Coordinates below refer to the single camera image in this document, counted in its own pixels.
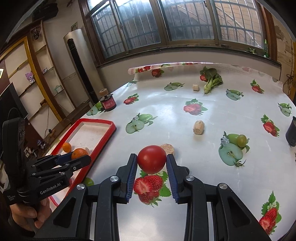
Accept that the wooden wall shelf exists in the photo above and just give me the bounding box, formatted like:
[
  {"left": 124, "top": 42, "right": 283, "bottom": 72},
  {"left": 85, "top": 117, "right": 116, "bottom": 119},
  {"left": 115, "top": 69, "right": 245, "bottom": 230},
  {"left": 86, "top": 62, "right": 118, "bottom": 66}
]
[{"left": 1, "top": 20, "right": 89, "bottom": 150}]

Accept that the purple plush toy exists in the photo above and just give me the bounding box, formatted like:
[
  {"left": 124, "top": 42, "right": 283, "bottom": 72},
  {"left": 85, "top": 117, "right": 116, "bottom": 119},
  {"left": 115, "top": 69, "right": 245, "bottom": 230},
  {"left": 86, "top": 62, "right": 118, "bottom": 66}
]
[{"left": 25, "top": 72, "right": 35, "bottom": 84}]

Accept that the dark jar red label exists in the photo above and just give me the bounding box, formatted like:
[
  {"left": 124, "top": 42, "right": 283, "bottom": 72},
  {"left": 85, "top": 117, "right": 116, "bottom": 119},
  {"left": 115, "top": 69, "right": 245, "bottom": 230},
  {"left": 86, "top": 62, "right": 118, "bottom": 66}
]
[{"left": 99, "top": 94, "right": 116, "bottom": 111}]

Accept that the red tomato mid table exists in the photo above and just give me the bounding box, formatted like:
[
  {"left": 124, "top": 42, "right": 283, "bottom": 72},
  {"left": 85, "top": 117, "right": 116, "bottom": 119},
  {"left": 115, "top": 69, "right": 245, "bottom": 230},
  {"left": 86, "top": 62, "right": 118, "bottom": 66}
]
[{"left": 137, "top": 145, "right": 167, "bottom": 174}]

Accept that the person's left hand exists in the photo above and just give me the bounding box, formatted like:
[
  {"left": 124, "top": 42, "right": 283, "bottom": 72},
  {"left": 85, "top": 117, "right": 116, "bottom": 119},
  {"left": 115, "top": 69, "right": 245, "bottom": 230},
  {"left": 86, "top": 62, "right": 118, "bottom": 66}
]
[{"left": 10, "top": 198, "right": 52, "bottom": 231}]

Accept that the beige foam cylinder far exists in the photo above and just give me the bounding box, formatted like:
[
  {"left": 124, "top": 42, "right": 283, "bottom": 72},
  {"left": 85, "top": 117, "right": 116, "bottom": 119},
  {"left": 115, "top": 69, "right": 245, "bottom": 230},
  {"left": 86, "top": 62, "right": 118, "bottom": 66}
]
[{"left": 193, "top": 120, "right": 205, "bottom": 135}]

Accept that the beige foam cylinder upright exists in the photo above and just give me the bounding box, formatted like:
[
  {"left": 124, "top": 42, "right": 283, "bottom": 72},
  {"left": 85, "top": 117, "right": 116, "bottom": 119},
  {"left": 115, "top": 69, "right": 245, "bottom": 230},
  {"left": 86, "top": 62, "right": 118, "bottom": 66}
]
[{"left": 161, "top": 144, "right": 175, "bottom": 155}]

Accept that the fruit print tablecloth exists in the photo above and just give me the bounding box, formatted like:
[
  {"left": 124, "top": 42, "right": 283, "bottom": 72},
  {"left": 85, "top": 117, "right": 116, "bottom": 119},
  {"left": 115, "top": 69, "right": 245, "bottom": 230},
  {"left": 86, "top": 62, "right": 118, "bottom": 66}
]
[{"left": 86, "top": 63, "right": 295, "bottom": 240}]

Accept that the white tower air conditioner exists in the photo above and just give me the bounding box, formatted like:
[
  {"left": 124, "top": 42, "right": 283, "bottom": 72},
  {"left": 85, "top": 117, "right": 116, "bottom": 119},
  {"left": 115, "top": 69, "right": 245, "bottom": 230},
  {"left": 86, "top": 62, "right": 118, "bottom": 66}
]
[{"left": 63, "top": 29, "right": 105, "bottom": 104}]

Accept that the green bottle on sill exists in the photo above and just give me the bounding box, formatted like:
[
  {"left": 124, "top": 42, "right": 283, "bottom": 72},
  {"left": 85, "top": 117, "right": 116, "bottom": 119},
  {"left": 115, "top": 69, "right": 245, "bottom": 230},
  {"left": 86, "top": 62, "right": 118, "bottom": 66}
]
[{"left": 264, "top": 39, "right": 269, "bottom": 58}]

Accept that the beige foam disc on jar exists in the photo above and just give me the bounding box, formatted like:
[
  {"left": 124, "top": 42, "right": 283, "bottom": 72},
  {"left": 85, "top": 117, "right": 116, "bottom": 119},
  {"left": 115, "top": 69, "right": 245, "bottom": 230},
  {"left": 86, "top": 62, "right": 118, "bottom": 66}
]
[{"left": 99, "top": 88, "right": 109, "bottom": 97}]

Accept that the black cylindrical device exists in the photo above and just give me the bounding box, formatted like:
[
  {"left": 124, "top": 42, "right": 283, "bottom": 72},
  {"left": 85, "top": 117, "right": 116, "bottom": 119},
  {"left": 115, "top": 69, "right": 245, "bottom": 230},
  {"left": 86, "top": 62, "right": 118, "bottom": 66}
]
[{"left": 285, "top": 116, "right": 296, "bottom": 147}]

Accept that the orange of pair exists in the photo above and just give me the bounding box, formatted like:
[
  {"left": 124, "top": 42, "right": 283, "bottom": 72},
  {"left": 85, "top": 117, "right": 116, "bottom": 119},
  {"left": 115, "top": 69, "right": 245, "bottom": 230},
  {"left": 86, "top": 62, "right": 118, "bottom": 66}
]
[
  {"left": 71, "top": 148, "right": 89, "bottom": 160},
  {"left": 62, "top": 142, "right": 72, "bottom": 153}
]

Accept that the green leafy vegetable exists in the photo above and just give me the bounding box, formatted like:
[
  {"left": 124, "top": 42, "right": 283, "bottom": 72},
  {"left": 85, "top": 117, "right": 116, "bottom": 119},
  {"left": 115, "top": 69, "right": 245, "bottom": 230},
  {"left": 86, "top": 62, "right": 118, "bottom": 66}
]
[{"left": 200, "top": 66, "right": 223, "bottom": 94}]

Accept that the small beige cube far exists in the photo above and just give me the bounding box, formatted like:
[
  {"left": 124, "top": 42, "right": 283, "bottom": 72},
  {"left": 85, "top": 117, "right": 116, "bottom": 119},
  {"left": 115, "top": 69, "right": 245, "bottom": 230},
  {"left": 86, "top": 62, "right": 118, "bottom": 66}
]
[{"left": 192, "top": 84, "right": 200, "bottom": 91}]

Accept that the barred window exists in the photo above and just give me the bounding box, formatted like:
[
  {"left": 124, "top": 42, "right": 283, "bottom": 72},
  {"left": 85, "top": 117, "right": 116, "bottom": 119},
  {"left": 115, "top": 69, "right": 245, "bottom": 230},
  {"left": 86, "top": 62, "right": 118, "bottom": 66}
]
[{"left": 78, "top": 0, "right": 278, "bottom": 65}]

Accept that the green grape fruit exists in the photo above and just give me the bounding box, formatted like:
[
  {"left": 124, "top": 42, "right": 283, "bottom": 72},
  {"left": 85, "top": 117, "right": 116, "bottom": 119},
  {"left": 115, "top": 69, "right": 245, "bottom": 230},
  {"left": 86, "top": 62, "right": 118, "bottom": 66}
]
[{"left": 237, "top": 135, "right": 247, "bottom": 148}]

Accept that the red rimmed white tray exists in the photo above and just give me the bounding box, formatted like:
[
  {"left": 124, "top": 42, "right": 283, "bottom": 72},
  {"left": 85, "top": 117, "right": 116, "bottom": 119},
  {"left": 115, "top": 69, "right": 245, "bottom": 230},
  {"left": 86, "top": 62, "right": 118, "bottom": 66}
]
[{"left": 48, "top": 118, "right": 116, "bottom": 208}]

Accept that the black television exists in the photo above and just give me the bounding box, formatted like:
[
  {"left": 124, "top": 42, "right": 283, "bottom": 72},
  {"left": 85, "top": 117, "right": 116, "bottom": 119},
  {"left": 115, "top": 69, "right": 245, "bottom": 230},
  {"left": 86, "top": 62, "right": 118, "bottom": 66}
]
[{"left": 0, "top": 83, "right": 28, "bottom": 149}]

